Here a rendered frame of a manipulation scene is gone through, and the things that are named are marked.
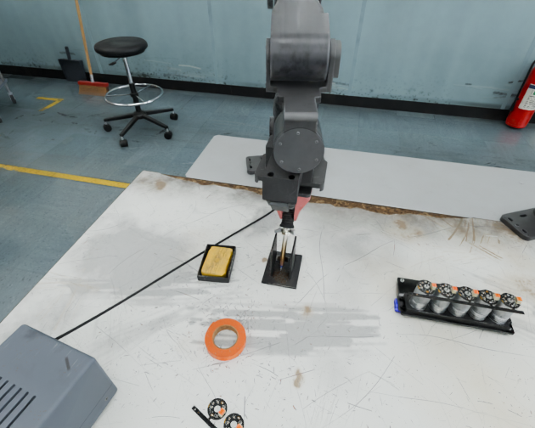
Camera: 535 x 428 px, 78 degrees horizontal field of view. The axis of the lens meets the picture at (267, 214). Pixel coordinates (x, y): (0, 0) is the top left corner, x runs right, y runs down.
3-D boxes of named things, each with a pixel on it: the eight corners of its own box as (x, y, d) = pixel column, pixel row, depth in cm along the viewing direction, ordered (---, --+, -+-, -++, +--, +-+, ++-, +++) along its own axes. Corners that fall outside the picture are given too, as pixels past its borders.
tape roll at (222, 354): (253, 331, 49) (253, 327, 49) (233, 368, 45) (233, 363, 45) (219, 316, 51) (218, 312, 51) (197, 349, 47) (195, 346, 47)
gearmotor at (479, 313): (464, 307, 51) (477, 288, 48) (481, 310, 51) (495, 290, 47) (467, 321, 49) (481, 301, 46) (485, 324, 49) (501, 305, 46)
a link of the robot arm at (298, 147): (337, 174, 38) (355, 64, 30) (263, 172, 38) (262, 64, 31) (327, 128, 47) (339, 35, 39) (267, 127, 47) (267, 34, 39)
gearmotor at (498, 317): (483, 311, 51) (498, 291, 47) (500, 313, 50) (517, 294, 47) (487, 325, 49) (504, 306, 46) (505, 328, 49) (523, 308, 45)
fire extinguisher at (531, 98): (502, 119, 268) (538, 46, 232) (523, 121, 266) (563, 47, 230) (507, 127, 258) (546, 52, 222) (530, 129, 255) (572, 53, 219)
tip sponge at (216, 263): (207, 248, 62) (206, 243, 61) (236, 250, 62) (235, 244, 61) (197, 280, 57) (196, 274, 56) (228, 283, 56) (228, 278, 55)
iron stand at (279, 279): (299, 278, 61) (306, 227, 60) (295, 294, 53) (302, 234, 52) (267, 273, 62) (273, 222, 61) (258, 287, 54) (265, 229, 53)
